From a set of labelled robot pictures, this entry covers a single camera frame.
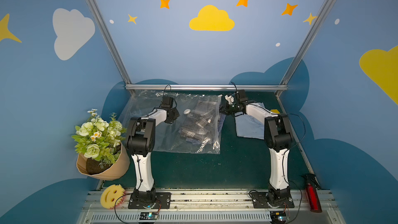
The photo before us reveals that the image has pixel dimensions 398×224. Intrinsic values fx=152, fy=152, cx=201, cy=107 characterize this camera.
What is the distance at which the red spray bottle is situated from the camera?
0.72 meters

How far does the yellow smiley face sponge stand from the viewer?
72 cm

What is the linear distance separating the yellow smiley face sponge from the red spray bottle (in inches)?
35.8
